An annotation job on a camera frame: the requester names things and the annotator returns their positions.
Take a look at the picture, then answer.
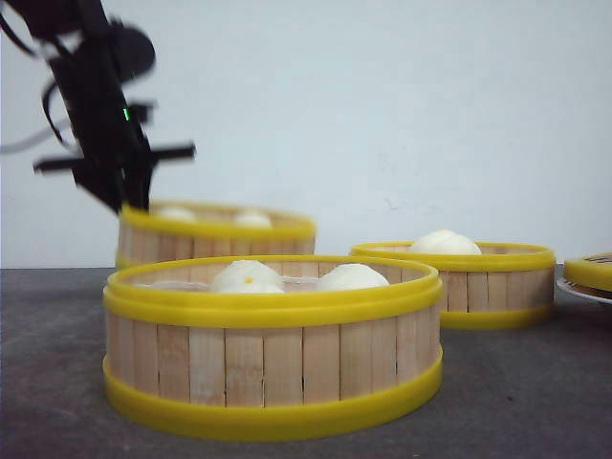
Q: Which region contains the white plate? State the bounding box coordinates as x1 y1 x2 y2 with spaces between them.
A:
557 277 611 306

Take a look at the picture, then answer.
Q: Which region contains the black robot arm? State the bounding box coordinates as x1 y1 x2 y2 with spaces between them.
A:
10 1 195 212

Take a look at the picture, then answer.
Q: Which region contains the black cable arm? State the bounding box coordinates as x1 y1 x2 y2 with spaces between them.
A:
0 9 77 154

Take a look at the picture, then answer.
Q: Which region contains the white bun back left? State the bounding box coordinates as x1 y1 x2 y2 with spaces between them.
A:
154 207 197 223

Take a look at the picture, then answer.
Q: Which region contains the bamboo steamer basket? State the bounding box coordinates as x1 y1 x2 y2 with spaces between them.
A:
351 241 557 330
102 255 443 441
116 200 317 269

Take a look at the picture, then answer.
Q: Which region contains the white bun with yellow dot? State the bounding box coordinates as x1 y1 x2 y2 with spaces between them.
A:
208 260 284 294

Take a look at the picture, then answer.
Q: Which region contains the white bun back middle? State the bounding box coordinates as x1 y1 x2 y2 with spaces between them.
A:
233 209 273 228

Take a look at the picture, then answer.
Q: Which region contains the yellow bamboo steamer lid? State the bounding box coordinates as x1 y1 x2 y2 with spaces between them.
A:
564 251 611 292

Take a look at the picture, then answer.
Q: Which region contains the white steamed bun front right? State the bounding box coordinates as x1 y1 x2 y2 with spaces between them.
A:
316 263 389 292

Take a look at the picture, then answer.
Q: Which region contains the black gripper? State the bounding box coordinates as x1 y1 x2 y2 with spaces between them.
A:
34 47 195 215

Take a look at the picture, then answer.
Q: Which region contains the white bun in right basket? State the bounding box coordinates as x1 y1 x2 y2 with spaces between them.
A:
407 229 482 255

